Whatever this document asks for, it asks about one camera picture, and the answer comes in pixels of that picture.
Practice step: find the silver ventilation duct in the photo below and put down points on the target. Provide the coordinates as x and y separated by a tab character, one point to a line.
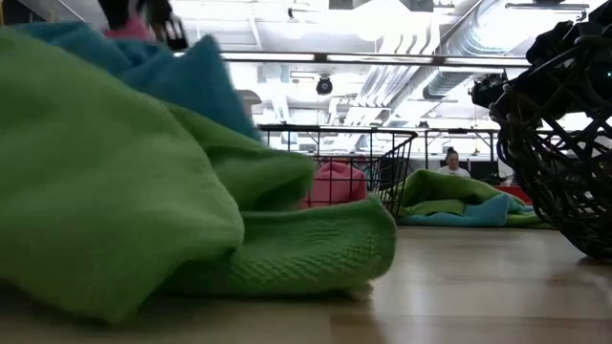
459	71

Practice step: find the large green microfiber towel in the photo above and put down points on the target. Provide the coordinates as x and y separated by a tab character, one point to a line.
119	191

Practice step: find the black round ceiling spotlight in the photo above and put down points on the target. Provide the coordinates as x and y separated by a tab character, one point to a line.
324	85

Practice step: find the black monitor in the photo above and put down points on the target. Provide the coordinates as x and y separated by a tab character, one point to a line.
485	169

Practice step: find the black ceiling spotlight cluster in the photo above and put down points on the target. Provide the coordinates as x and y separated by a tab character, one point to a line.
485	91

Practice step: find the blue microfiber towel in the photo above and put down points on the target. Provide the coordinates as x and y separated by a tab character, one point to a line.
191	81
483	212

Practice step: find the clear spray bottle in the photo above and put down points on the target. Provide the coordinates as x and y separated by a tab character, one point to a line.
251	99

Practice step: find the dark woven basket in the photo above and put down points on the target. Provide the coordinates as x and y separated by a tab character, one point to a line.
559	191

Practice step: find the black metal table frame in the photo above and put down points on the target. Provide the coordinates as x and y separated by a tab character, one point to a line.
459	131

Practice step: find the long overhead light rail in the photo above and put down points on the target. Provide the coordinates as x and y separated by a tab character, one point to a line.
373	58

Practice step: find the person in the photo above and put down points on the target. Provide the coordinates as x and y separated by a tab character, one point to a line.
452	165

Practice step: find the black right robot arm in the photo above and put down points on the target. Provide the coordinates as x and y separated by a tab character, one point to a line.
554	40

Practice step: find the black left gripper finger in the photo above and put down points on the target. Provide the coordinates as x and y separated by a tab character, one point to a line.
176	34

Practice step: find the red bin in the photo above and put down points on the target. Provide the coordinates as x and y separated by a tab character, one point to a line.
516	192

